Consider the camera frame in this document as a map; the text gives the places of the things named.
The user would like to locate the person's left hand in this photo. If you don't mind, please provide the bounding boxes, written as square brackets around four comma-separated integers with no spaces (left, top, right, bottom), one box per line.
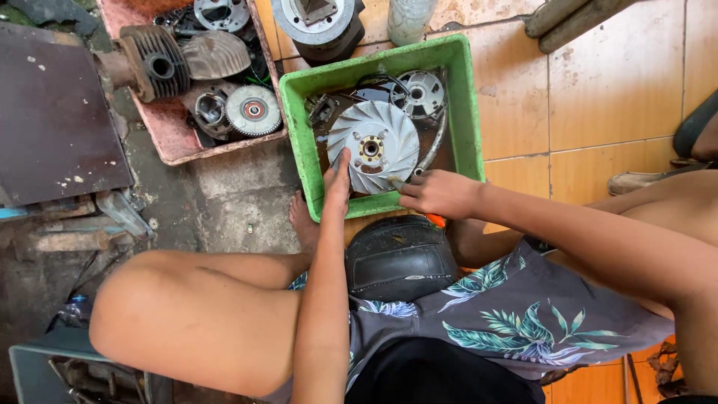
[322,147,354,220]

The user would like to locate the person's right hand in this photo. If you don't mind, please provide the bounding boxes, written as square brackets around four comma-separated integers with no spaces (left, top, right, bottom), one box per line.
[397,168,487,221]

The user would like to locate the orange handled brush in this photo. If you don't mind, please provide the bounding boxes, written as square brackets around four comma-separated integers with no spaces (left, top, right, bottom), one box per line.
[388,177,448,230]

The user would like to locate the silver finned flywheel fan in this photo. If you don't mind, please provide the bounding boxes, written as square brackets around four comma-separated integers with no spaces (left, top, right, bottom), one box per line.
[326,100,420,195]

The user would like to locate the curved metal pipe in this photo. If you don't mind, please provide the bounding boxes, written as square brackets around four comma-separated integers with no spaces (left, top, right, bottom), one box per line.
[412,109,449,177]

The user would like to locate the small dark metal part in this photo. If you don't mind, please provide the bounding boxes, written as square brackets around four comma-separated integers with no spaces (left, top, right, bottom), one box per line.
[309,94,340,128]

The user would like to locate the black worn rubber tyre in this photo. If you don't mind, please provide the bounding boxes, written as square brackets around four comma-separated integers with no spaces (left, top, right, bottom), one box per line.
[344,215,461,304]

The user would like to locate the person's left foot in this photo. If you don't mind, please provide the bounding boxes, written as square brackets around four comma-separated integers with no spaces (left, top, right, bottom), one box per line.
[289,190,322,256]

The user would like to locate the person's right leg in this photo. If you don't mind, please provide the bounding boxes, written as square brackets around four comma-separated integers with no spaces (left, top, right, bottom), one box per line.
[446,168,718,321]

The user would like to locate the person's leg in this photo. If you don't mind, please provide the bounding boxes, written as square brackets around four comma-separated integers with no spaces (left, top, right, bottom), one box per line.
[89,250,315,399]
[446,168,718,321]

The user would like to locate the round toothed clutch disc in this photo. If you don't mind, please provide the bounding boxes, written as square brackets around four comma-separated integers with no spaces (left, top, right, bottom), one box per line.
[225,84,283,138]

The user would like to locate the green plastic tub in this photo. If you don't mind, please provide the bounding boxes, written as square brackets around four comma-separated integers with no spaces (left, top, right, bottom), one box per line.
[279,34,487,223]

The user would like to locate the round silver stator plate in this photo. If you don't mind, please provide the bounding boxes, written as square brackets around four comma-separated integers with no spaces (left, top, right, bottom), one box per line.
[389,70,447,120]

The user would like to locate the large round black engine part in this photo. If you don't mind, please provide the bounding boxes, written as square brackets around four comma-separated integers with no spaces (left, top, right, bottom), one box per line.
[270,0,366,67]

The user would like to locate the grey metal engine casing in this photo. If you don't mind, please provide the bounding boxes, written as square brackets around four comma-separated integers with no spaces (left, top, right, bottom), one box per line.
[181,81,239,141]

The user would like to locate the grey floral shorts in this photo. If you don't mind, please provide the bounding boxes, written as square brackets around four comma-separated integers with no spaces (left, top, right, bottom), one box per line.
[261,238,676,404]

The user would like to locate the clear plastic bottle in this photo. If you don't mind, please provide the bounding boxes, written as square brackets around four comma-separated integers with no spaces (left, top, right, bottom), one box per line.
[387,0,438,47]

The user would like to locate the grey finned cylinder head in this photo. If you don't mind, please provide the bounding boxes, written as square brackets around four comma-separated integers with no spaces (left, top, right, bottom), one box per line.
[181,30,252,81]

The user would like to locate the pink plastic tray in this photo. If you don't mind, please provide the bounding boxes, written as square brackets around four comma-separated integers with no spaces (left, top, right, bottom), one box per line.
[95,0,288,167]

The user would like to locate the black shirt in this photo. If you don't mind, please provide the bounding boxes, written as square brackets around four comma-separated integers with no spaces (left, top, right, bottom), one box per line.
[345,337,545,404]

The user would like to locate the round metal plate with holes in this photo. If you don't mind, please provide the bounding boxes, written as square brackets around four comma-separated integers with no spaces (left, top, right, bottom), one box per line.
[193,0,251,33]

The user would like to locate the person's left leg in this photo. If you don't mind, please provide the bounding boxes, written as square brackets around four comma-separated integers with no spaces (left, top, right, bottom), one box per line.
[89,250,315,399]

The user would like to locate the beige sandal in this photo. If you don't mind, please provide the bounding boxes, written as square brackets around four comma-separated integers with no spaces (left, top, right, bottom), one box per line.
[607,162,718,197]

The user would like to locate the grey wooden stick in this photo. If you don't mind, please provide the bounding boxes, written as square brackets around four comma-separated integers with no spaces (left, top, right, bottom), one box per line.
[538,0,640,55]
[524,0,595,39]

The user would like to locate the rusty finned engine cylinder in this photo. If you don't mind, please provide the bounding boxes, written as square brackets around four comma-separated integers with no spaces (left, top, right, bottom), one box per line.
[92,24,191,104]

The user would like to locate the heap of rusty metal scrap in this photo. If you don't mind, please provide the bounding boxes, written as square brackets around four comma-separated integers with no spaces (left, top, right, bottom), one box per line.
[0,191,156,267]

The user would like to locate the black rubber sandal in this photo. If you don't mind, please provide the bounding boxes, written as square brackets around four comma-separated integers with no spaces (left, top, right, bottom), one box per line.
[672,90,718,162]

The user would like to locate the brown flat board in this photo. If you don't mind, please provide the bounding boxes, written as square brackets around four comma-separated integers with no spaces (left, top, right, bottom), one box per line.
[0,22,135,208]

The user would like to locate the small crumpled plastic bottle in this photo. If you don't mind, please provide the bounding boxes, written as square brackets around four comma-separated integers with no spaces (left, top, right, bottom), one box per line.
[56,294,93,329]

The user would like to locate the grey metal toolbox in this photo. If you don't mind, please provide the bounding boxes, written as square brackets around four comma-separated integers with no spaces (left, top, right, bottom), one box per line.
[8,328,172,404]

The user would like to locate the black cable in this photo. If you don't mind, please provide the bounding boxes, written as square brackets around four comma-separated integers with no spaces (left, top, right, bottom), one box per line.
[355,73,412,96]

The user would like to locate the rusty chain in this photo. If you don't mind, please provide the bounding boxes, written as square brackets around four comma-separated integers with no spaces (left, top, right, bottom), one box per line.
[648,339,688,399]

